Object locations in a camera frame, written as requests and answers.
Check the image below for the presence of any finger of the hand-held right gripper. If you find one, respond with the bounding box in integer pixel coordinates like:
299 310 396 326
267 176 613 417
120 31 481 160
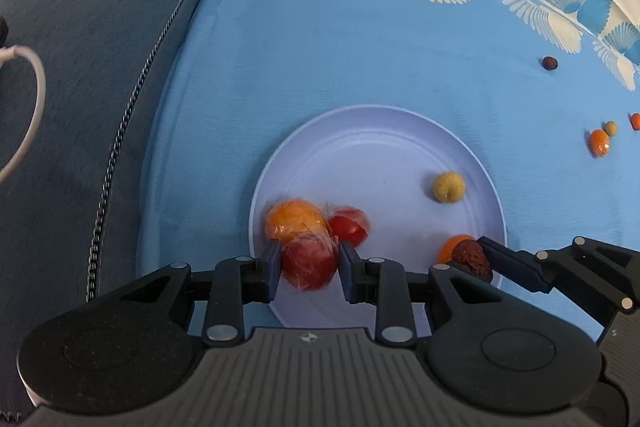
477 235 640 314

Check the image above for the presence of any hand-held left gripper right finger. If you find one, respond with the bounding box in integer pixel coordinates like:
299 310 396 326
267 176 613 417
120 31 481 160
339 241 501 348

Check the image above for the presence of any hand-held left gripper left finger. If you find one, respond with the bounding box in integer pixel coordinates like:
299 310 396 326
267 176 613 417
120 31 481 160
119 241 282 348

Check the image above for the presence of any red fruit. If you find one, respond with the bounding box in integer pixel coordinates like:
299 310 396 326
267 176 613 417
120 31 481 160
327 206 371 249
280 232 341 292

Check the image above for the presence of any orange fruit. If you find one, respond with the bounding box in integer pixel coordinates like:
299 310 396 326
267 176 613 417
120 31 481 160
587 129 611 158
264 199 333 244

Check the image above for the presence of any light blue round plate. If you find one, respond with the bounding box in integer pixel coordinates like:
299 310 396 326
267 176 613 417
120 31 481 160
248 104 508 328

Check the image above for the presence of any blue fan-print cloth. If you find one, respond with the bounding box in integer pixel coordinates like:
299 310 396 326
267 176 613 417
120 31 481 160
136 0 640 343

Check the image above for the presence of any white charging cable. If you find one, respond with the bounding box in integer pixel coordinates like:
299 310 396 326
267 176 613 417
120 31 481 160
0 46 47 186

